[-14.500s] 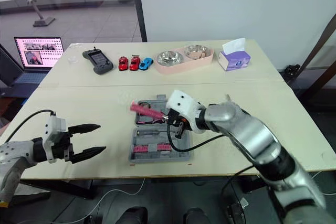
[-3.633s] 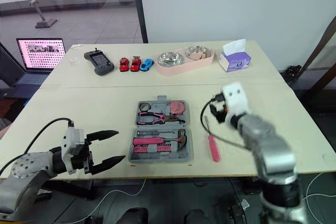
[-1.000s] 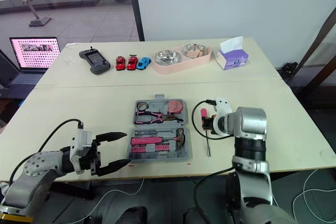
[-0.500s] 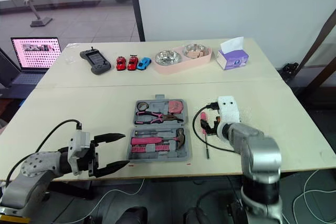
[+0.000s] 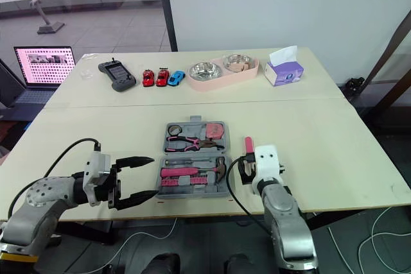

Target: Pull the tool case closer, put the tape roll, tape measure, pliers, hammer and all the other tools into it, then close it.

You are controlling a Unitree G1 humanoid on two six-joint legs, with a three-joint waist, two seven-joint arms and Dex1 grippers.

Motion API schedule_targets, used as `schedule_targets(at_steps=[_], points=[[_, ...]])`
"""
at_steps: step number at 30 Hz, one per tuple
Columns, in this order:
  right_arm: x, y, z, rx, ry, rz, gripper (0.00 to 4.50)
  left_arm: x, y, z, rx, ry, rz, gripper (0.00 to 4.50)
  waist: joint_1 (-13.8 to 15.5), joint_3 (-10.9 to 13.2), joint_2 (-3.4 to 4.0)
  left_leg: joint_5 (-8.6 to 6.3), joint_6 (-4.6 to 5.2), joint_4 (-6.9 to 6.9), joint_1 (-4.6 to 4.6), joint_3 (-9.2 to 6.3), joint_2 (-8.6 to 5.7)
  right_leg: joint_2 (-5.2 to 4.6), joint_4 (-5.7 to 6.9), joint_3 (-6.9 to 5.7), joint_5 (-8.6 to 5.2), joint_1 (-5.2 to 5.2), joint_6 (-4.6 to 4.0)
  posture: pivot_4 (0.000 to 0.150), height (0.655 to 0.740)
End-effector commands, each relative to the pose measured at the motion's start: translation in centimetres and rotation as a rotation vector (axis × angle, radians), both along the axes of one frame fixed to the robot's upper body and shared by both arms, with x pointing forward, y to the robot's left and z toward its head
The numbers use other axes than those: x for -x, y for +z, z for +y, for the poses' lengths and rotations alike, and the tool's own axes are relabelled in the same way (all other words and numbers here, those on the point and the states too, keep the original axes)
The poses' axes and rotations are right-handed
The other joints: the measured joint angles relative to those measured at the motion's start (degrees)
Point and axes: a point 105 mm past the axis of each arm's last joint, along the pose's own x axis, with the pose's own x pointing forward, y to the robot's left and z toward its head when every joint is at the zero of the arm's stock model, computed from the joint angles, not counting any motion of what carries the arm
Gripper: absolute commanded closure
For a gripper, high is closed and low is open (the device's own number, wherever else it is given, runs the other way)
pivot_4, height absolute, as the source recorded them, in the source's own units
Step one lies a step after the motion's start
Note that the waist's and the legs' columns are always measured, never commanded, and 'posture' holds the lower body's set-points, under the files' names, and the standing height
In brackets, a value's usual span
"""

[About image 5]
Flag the pink handled hammer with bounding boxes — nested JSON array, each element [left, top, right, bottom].
[[161, 157, 227, 182]]

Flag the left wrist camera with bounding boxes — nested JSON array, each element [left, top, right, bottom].
[[82, 151, 112, 207]]

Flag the pink handled screwdriver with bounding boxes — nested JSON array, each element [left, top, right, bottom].
[[244, 136, 255, 159]]

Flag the open laptop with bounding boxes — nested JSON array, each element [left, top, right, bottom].
[[0, 46, 76, 108]]

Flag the purple tissue box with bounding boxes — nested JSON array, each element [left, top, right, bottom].
[[263, 46, 305, 87]]

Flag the blue toy car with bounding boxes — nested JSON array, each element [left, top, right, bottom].
[[168, 70, 187, 87]]

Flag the white cable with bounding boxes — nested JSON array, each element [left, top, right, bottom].
[[104, 217, 178, 273], [327, 205, 411, 274]]

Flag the pink handled pliers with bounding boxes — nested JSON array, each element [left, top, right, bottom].
[[164, 135, 226, 153]]

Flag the grey tool case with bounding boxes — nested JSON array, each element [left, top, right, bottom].
[[155, 115, 234, 200]]

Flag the red toy car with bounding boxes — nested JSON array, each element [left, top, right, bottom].
[[142, 69, 155, 87], [155, 67, 170, 87]]

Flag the pink bit set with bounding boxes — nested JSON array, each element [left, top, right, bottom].
[[160, 176, 216, 187]]

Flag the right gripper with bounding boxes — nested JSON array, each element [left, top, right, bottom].
[[239, 155, 258, 186]]

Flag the pink tape measure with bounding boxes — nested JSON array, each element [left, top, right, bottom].
[[204, 123, 225, 139]]

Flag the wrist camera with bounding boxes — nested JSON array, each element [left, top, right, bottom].
[[251, 144, 282, 195], [82, 151, 112, 207]]

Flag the steel bowl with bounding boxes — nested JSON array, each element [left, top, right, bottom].
[[222, 54, 252, 71], [189, 62, 223, 80]]

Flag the pink double bowl feeder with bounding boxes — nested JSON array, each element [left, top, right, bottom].
[[186, 54, 261, 93]]

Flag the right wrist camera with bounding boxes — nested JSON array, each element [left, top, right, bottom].
[[251, 144, 282, 195]]

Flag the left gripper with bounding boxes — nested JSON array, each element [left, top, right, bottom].
[[93, 156, 159, 212]]

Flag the black cable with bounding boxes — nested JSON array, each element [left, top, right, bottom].
[[225, 155, 274, 235], [6, 138, 103, 220]]

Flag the grey handheld game console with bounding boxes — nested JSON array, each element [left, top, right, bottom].
[[98, 58, 136, 93]]

